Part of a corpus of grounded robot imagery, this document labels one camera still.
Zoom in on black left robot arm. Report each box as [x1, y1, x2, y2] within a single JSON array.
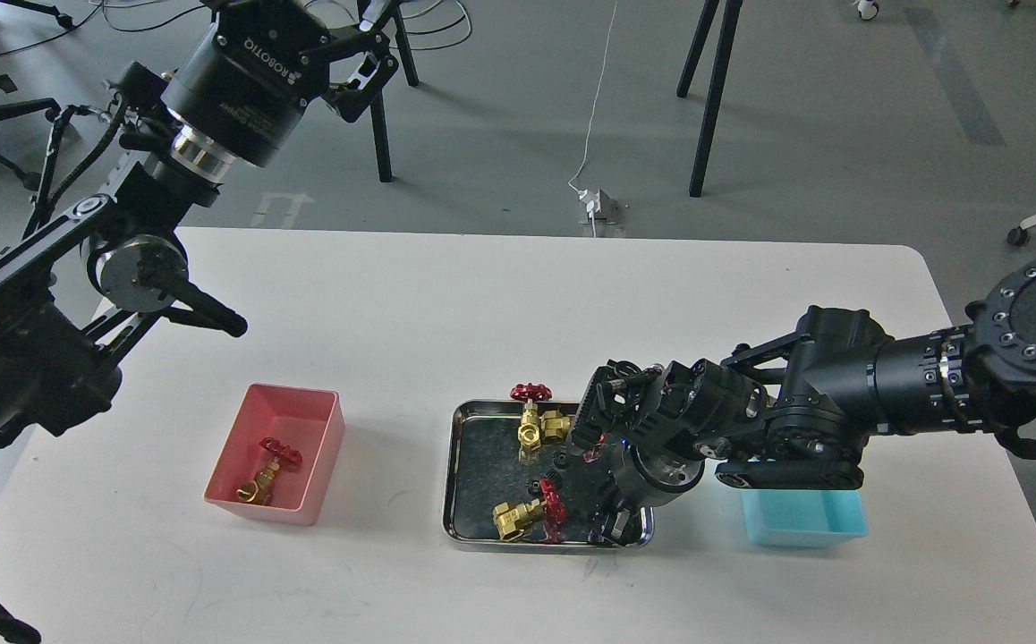
[[0, 1, 401, 448]]

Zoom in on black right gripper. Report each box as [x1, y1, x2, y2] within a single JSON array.
[[587, 443, 706, 547]]

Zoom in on brass valve red handle bottom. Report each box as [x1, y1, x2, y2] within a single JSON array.
[[492, 477, 567, 545]]

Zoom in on white power cable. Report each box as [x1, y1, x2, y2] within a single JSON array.
[[566, 0, 618, 239]]

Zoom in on white power adapter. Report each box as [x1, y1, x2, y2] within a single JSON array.
[[578, 189, 624, 225]]

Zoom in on black floor cables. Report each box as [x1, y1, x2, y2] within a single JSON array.
[[80, 0, 474, 51]]

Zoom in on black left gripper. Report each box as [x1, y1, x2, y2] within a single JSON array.
[[162, 0, 399, 166]]

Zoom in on pink plastic box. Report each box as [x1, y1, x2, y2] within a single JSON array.
[[204, 384, 345, 526]]

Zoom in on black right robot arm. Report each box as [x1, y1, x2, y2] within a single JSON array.
[[570, 261, 1036, 546]]

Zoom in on blue plastic box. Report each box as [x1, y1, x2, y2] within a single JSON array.
[[742, 489, 869, 547]]

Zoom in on small black gear centre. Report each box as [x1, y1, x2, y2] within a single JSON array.
[[549, 450, 570, 472]]

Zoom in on brass valve upright red handle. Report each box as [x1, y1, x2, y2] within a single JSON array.
[[510, 383, 552, 453]]

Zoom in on brass valve red handle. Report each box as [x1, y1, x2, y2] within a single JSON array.
[[235, 436, 304, 506], [510, 383, 552, 453], [492, 477, 567, 545], [539, 409, 607, 463]]

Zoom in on black tripod legs right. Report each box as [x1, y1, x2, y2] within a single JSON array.
[[675, 0, 743, 199]]

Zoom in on silver metal tray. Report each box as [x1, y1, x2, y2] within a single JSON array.
[[443, 399, 620, 553]]

